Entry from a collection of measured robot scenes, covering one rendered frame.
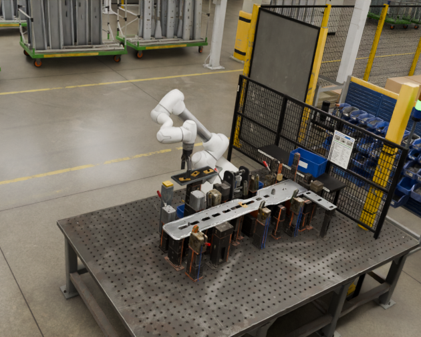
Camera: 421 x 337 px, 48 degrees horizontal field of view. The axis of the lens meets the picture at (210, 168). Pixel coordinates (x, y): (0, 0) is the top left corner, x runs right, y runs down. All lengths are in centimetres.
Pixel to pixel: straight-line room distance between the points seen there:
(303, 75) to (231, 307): 336
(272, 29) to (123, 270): 382
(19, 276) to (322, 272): 257
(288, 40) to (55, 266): 366
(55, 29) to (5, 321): 676
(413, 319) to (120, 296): 270
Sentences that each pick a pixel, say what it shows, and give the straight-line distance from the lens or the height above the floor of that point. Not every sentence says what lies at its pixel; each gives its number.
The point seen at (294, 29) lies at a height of 186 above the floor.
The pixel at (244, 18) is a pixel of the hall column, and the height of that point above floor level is 97.
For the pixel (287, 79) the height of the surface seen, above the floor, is 126.
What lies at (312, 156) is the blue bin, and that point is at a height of 113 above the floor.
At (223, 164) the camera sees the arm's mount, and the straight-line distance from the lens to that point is 430.
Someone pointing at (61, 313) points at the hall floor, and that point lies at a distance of 416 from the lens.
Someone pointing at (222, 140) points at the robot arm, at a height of 122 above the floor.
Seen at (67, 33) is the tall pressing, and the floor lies 54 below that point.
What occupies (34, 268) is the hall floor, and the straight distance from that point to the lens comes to 461.
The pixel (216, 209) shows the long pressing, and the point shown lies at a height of 100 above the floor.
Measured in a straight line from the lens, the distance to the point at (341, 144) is 423.
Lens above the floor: 295
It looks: 28 degrees down
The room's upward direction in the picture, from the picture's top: 7 degrees clockwise
